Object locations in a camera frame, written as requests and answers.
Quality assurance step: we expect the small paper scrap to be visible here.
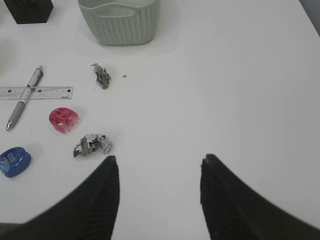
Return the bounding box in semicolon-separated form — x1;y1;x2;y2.
90;63;111;90

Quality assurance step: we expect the clear plastic ruler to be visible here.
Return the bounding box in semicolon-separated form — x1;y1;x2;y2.
0;86;73;100

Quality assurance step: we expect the large paper scrap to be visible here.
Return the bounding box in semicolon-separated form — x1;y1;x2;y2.
72;134;113;158

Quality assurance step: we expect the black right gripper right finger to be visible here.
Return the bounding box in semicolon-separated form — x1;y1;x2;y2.
200;154;320;240

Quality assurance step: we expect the black mesh pen holder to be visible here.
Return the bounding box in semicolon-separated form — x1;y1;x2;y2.
4;0;54;25

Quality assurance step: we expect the pale green woven basket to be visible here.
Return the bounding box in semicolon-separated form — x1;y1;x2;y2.
77;0;160;46

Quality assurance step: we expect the red pencil sharpener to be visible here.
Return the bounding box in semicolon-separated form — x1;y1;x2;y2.
49;107;79;133

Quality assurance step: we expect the silver grey grip pen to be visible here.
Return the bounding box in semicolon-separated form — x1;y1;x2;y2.
6;65;43;132

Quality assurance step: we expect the pale green glass plate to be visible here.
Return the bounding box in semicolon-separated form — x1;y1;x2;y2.
0;37;18;75

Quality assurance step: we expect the blue pencil sharpener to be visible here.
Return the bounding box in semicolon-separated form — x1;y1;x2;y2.
0;146;32;178

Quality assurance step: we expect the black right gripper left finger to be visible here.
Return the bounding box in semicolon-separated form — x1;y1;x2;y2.
0;155;120;240

